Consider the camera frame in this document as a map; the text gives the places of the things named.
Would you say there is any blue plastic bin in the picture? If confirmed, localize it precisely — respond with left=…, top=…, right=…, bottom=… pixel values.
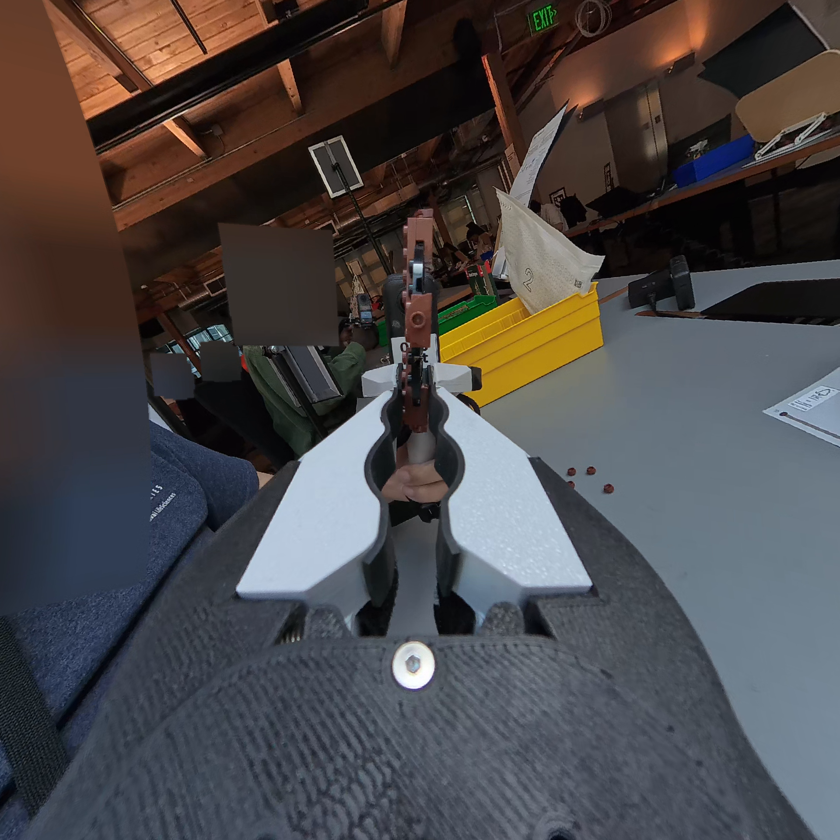
left=672, top=134, right=756, bottom=186

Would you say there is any white instruction booklet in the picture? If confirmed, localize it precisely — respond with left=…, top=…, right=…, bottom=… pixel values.
left=763, top=367, right=840, bottom=447

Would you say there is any green plastic bin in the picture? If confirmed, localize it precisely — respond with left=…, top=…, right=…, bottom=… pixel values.
left=436, top=294, right=497, bottom=336

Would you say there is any beige board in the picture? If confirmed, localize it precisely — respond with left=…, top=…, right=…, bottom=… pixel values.
left=735, top=49, right=840, bottom=142

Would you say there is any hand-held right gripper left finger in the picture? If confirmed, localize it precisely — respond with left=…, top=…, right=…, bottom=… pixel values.
left=235, top=386, right=399, bottom=605

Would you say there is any white framed light panel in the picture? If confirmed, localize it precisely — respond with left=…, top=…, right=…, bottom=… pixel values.
left=308, top=136, right=364, bottom=198

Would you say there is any grey desk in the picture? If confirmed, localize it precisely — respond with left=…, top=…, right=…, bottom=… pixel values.
left=476, top=259, right=840, bottom=840

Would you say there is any grey flat panel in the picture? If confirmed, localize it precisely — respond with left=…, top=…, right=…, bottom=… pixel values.
left=276, top=344, right=342, bottom=404

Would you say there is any brown black brick assembly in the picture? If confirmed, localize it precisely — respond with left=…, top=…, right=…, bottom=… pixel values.
left=402, top=209, right=437, bottom=434

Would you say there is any person's left hand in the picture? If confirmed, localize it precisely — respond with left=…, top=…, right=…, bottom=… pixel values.
left=381, top=462, right=451, bottom=504

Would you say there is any white printed paper sheet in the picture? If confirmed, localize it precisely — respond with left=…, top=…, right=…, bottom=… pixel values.
left=511, top=101, right=571, bottom=204

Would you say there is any yellow plastic bin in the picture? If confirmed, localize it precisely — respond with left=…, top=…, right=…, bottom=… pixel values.
left=438, top=281, right=605, bottom=408

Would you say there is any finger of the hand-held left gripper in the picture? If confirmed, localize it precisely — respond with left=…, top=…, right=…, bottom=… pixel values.
left=430, top=362, right=475, bottom=395
left=362, top=364, right=404, bottom=399

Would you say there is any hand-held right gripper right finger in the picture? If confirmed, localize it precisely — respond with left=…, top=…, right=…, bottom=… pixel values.
left=430, top=386, right=593, bottom=608

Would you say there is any white numbered paper bag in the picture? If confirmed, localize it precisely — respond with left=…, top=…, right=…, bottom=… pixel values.
left=495, top=189, right=605, bottom=315

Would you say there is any person in navy shirt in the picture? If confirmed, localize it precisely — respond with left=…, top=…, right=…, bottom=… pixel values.
left=0, top=420, right=260, bottom=840

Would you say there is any black power adapter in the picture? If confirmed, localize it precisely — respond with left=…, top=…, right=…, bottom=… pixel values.
left=628, top=274, right=677, bottom=309

